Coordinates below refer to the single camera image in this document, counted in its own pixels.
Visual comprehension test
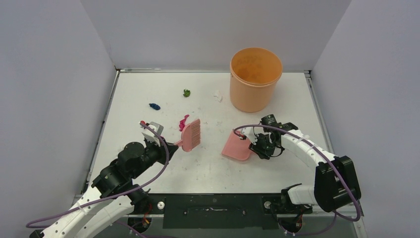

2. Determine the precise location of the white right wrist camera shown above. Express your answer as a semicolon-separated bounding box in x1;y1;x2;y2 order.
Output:
240;126;259;145

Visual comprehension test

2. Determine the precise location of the pink plastic dustpan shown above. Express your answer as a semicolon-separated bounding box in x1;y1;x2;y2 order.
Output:
221;131;252;161

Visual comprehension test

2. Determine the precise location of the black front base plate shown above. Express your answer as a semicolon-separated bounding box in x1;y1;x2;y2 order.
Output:
126;193;313;232

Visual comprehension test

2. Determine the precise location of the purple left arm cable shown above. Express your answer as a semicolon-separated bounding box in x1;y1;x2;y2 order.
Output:
25;121;170;238

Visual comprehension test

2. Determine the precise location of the pink plastic hand brush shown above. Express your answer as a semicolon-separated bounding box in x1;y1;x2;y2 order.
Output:
175;119;201;152

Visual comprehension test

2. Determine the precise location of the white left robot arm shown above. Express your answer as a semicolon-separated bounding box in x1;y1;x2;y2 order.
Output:
30;140;179;238

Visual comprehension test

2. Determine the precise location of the orange plastic bucket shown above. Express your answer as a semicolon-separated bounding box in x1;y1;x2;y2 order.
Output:
229;47;283;113

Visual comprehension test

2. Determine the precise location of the green paper scrap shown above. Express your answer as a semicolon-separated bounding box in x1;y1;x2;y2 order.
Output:
183;89;191;98

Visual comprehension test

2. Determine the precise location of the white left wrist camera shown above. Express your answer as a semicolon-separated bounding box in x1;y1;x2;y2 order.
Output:
142;121;164;146

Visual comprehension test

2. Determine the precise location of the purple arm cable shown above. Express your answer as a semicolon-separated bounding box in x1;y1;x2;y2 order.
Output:
232;124;362;236
25;121;170;238

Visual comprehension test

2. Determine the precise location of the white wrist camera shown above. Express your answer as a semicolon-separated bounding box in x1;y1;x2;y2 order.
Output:
142;121;164;146
240;126;259;145

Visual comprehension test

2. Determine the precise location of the magenta paper scrap strip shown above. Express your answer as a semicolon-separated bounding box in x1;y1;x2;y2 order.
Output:
179;114;190;131

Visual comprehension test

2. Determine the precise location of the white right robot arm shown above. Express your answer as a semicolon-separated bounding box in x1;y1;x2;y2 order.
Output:
240;115;362;213

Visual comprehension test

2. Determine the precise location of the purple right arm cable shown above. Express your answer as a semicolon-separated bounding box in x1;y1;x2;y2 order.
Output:
232;124;362;236

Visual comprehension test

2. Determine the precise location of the blue paper scrap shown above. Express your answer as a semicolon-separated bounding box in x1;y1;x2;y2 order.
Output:
149;103;161;111

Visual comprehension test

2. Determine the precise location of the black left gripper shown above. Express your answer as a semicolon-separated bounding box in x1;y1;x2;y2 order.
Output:
131;135;179;179

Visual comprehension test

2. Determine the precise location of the white paper scrap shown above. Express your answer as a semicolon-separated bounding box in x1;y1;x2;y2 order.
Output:
213;90;223;103

